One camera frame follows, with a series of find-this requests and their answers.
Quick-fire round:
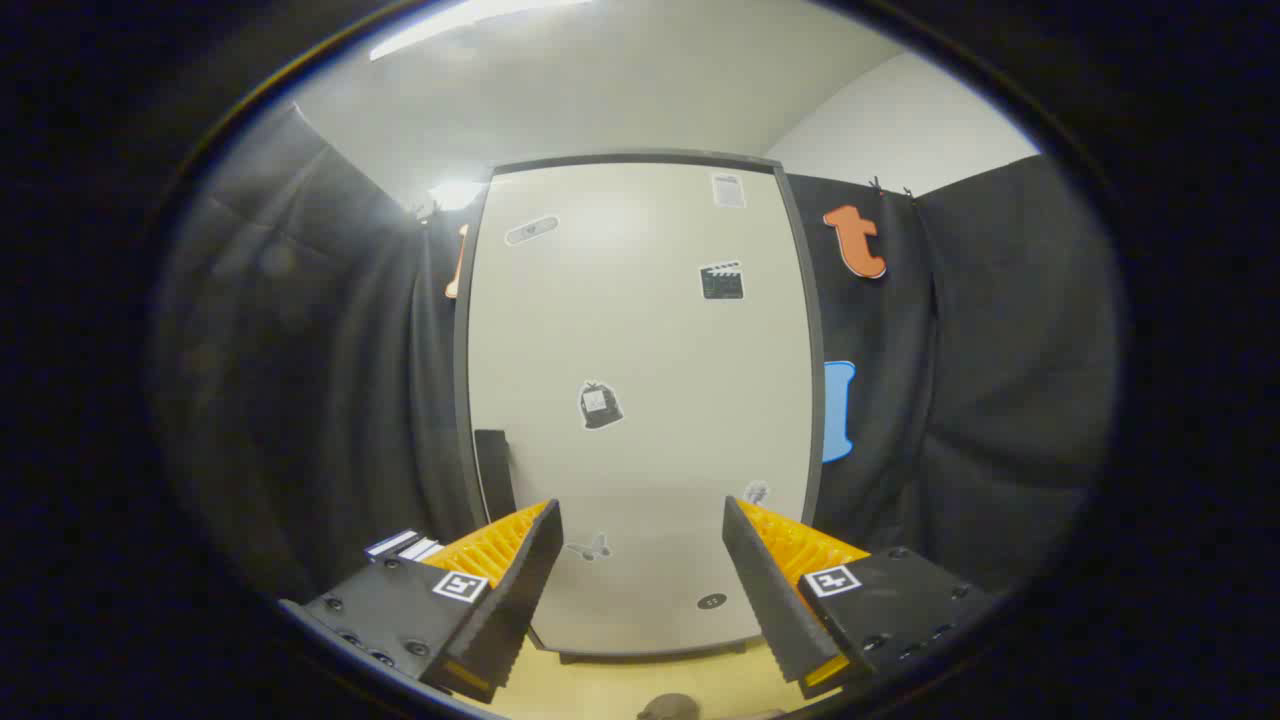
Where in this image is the black backdrop cloth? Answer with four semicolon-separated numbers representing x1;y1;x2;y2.
150;100;1121;601

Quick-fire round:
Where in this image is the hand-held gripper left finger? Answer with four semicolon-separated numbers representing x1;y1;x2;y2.
278;498;564;704

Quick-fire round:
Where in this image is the black door handle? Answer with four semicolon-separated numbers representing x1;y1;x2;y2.
474;429;517;523

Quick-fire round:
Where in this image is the grey shoe cabinet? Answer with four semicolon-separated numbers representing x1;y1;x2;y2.
453;150;826;666

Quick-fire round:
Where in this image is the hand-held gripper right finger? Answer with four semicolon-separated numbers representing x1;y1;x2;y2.
722;495;1001;699

